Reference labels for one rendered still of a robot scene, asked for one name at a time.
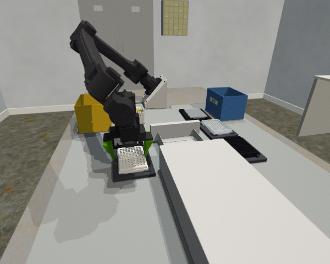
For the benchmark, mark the yellow open-top bin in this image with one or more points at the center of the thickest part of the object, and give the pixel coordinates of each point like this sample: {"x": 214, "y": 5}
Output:
{"x": 90, "y": 116}

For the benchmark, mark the blue open-top bin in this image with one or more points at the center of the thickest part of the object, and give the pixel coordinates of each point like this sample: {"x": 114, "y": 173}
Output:
{"x": 231, "y": 107}

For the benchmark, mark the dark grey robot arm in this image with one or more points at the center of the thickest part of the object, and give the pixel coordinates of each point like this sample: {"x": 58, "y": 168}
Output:
{"x": 101, "y": 80}

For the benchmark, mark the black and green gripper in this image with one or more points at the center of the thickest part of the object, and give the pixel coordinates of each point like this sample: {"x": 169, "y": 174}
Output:
{"x": 144, "y": 135}

